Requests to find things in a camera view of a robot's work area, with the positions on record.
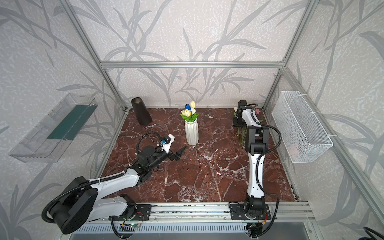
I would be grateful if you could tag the white ribbed ceramic vase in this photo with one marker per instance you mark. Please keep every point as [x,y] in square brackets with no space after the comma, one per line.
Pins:
[192,132]

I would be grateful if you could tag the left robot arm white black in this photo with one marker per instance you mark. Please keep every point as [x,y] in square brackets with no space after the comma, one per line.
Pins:
[87,200]

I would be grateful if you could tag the green circuit board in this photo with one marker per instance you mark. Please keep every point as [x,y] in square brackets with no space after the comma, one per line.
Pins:
[130,226]

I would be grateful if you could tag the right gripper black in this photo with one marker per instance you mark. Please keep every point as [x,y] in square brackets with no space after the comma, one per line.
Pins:
[238,120]

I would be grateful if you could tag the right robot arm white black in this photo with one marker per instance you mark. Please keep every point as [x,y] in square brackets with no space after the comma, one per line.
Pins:
[256,145]

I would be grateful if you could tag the bright yellow artificial tulip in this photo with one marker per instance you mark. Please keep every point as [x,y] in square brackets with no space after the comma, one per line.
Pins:
[188,116]

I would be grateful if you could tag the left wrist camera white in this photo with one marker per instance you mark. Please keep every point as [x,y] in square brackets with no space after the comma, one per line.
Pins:
[166,142]

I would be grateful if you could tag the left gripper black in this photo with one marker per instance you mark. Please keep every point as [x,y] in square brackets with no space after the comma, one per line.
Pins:
[169,154]

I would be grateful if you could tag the clear plastic wall tray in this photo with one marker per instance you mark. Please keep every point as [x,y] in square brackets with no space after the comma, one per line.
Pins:
[48,140]

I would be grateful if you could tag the white wire mesh basket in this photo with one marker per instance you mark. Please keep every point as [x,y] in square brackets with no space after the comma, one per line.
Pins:
[303,135]

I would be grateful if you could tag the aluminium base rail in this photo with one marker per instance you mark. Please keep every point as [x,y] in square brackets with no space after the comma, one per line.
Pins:
[174,218]

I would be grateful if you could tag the black cylindrical vase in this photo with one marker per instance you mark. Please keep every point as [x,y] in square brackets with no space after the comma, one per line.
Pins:
[143,116]

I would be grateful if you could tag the bunch of artificial tulips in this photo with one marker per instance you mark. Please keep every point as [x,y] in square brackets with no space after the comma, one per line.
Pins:
[244,132]

